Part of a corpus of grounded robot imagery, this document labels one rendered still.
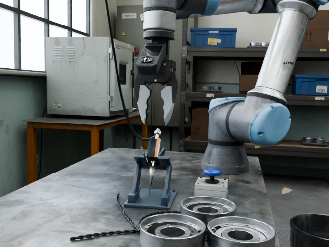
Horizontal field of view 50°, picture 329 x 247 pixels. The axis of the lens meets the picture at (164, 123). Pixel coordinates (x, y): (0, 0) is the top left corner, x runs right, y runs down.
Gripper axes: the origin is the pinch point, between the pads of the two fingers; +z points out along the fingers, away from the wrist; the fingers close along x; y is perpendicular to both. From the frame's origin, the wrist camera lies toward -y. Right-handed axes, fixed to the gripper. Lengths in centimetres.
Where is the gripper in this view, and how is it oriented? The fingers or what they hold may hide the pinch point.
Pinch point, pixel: (154, 119)
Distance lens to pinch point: 82.7
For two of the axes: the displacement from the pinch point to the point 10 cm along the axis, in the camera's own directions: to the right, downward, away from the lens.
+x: -9.9, -0.5, 1.6
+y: 1.6, -0.9, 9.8
